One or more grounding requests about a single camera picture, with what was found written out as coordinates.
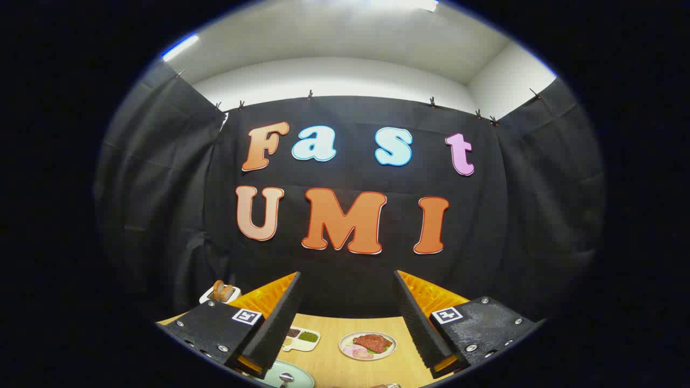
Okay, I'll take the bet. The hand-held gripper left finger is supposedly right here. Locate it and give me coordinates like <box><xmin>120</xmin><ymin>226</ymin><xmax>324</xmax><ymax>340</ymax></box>
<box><xmin>155</xmin><ymin>271</ymin><xmax>302</xmax><ymax>379</ymax></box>

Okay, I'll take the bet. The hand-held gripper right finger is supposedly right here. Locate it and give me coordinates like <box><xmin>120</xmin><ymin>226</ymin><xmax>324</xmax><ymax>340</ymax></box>
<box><xmin>394</xmin><ymin>269</ymin><xmax>545</xmax><ymax>379</ymax></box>

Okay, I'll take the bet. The white divided tray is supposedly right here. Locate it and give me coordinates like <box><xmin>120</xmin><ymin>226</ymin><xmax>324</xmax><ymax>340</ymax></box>
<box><xmin>281</xmin><ymin>326</ymin><xmax>321</xmax><ymax>352</ymax></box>

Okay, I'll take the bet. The brown steak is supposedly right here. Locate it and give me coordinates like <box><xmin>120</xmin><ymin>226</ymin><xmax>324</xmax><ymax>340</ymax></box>
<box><xmin>353</xmin><ymin>334</ymin><xmax>393</xmax><ymax>354</ymax></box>

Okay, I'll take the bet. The pale green plate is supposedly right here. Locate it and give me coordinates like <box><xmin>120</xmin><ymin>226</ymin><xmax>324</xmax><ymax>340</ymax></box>
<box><xmin>253</xmin><ymin>360</ymin><xmax>315</xmax><ymax>388</ymax></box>

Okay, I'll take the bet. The white round plate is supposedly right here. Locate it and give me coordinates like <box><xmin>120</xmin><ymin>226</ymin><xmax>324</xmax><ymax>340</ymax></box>
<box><xmin>339</xmin><ymin>331</ymin><xmax>398</xmax><ymax>361</ymax></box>

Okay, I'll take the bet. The white toaster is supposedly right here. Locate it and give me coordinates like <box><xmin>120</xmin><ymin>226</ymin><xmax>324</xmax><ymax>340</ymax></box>
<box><xmin>199</xmin><ymin>286</ymin><xmax>242</xmax><ymax>305</ymax></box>

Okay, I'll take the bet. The row of cloth clips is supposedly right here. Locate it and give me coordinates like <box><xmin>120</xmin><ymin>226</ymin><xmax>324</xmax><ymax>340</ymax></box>
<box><xmin>174</xmin><ymin>69</ymin><xmax>542</xmax><ymax>127</ymax></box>

